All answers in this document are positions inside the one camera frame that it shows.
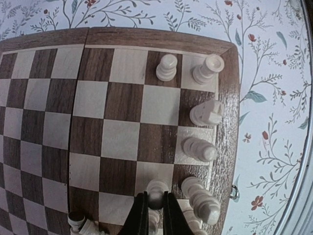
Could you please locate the light chess king piece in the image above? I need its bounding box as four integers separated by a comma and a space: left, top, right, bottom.
183, 210, 208, 235

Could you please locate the light chess bishop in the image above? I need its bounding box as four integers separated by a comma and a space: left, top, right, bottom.
182, 137, 218, 163

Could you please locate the pile of light chess pieces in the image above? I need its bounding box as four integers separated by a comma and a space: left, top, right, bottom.
67, 211, 107, 235

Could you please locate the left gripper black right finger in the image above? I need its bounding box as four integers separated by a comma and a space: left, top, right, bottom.
163, 191, 193, 235

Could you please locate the light chess queen piece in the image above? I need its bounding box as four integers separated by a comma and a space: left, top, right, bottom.
181, 176, 221, 225

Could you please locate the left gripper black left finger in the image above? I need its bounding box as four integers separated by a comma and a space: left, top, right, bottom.
118, 191, 149, 235

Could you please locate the wooden chess board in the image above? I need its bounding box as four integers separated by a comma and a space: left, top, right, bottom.
0, 28, 239, 235

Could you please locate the floral patterned table mat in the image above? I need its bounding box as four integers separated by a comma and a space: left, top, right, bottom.
0, 0, 313, 235

